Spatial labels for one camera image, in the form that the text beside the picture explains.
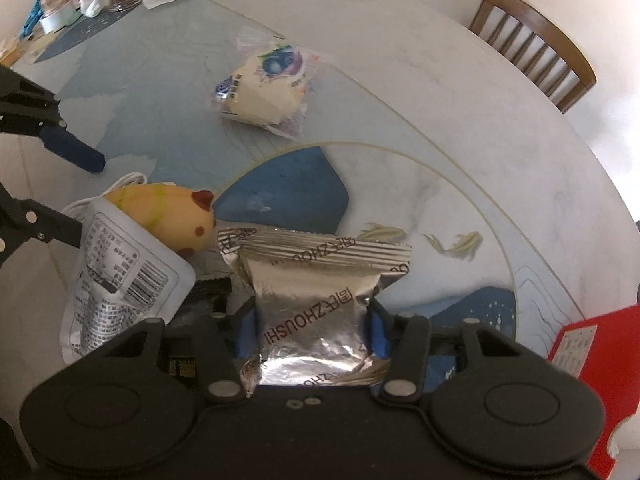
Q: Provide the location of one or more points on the striped foil snack packet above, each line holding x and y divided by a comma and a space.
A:
310, 310

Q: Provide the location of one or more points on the wooden dining chair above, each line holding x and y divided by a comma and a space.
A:
540, 40

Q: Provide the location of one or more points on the yellow chicken toy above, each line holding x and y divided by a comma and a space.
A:
165, 215

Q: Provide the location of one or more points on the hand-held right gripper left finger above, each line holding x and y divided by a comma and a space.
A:
246, 334

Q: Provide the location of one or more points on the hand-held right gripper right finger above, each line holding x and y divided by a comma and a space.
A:
376, 332

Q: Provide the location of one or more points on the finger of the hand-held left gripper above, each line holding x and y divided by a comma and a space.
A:
75, 152
55, 227

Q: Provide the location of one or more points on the white printed pouch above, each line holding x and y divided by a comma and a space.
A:
115, 280

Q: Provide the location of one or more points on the blueberry bread packet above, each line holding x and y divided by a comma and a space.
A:
265, 90

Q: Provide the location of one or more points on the red cardboard shoe box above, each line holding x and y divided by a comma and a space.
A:
600, 360

